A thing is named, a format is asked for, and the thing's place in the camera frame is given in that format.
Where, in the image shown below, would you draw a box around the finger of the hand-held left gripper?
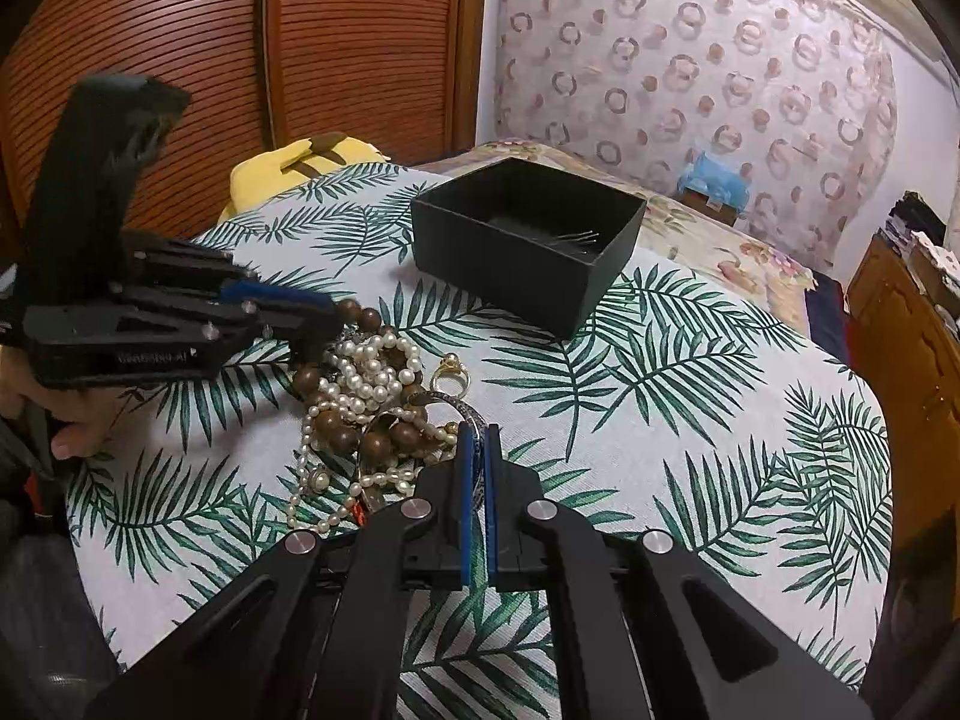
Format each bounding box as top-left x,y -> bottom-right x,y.
22,289 -> 346,365
120,231 -> 335,310

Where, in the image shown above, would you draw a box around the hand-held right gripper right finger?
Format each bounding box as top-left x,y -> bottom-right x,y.
484,424 -> 875,720

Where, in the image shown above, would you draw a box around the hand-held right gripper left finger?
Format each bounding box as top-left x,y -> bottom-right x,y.
82,424 -> 482,720

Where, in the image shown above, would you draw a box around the dark patterned silver bangle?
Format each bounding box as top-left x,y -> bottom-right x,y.
405,388 -> 487,586

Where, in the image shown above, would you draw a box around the brown wooden bead bracelet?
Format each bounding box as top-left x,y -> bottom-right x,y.
291,298 -> 460,467

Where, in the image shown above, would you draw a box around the black square box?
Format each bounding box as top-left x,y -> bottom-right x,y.
410,157 -> 647,341

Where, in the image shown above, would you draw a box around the person's left hand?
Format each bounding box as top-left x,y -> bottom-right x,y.
0,371 -> 134,462

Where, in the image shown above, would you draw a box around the yellow plush pillow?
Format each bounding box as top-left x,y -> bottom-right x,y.
217,133 -> 391,224

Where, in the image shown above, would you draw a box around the brown louvered wardrobe door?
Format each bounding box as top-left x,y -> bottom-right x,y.
266,0 -> 472,166
0,0 -> 282,256

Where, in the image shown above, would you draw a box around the green leaf print tablecloth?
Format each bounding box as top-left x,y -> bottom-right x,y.
64,161 -> 893,720

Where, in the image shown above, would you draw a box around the thin metal pins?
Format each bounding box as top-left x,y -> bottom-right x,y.
521,229 -> 605,250

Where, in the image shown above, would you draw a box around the small cardboard box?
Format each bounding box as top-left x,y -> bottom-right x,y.
682,191 -> 741,227

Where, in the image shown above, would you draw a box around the dark blue bed skirt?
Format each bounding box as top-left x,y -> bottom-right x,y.
805,270 -> 854,362

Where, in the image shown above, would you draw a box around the blue plastic bag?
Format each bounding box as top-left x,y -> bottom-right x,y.
679,150 -> 755,209

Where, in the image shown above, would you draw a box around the wooden cabinet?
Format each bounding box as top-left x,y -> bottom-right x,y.
844,232 -> 960,535

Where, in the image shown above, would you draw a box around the pile of boxes and papers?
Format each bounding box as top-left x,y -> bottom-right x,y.
881,191 -> 960,332

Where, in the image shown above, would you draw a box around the white pearl necklace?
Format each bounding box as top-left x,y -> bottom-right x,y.
285,330 -> 458,535

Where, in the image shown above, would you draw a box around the gold ring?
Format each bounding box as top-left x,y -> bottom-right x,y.
431,352 -> 472,400

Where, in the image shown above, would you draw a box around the ring patterned upright mattress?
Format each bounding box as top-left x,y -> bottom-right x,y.
491,0 -> 901,271

